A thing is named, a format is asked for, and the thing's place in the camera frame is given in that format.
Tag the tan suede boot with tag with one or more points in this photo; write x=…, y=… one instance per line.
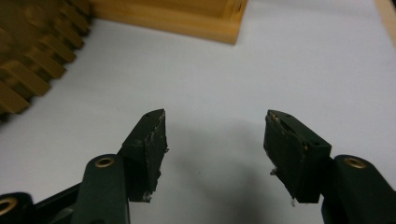
x=31, y=46

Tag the wooden shoe rack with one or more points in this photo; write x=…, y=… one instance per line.
x=186, y=25

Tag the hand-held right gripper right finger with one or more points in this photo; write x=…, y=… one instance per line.
x=295, y=158

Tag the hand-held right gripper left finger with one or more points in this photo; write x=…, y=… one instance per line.
x=146, y=155

